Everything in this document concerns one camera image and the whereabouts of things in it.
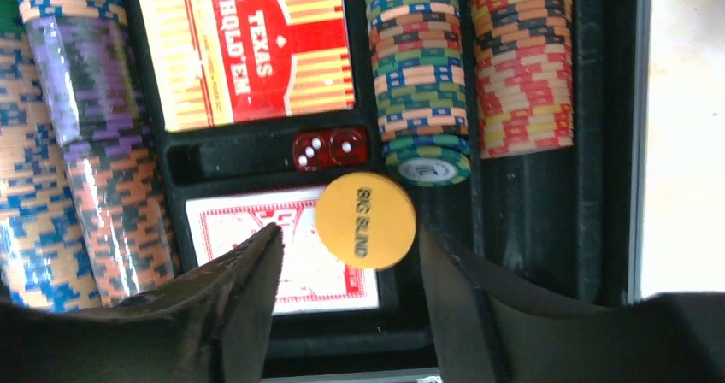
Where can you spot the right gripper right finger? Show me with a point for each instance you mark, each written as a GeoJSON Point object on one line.
{"type": "Point", "coordinates": [490, 325]}

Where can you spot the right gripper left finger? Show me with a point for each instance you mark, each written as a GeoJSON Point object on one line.
{"type": "Point", "coordinates": [209, 325]}

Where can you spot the yellow big blind button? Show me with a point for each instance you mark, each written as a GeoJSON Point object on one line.
{"type": "Point", "coordinates": [366, 220]}

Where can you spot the black poker set case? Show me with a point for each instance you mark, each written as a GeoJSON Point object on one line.
{"type": "Point", "coordinates": [562, 219]}

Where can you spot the orange boxed card deck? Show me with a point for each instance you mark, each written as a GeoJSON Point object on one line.
{"type": "Point", "coordinates": [222, 62]}

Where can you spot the green 20 chip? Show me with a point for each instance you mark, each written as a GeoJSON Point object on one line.
{"type": "Point", "coordinates": [428, 160]}

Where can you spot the red playing card deck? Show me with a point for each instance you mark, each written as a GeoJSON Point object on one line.
{"type": "Point", "coordinates": [312, 279]}

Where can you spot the blue orange chip stack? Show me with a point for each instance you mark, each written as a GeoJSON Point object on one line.
{"type": "Point", "coordinates": [44, 263]}

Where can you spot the red die in case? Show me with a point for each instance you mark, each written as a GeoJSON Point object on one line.
{"type": "Point", "coordinates": [311, 152]}
{"type": "Point", "coordinates": [348, 146]}

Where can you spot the purple black chip stack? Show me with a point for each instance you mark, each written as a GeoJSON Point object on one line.
{"type": "Point", "coordinates": [90, 82]}

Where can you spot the red yellow chip stack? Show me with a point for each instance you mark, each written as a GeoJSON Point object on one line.
{"type": "Point", "coordinates": [524, 75]}

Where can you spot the green orange chip stack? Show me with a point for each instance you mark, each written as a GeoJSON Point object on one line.
{"type": "Point", "coordinates": [416, 58]}

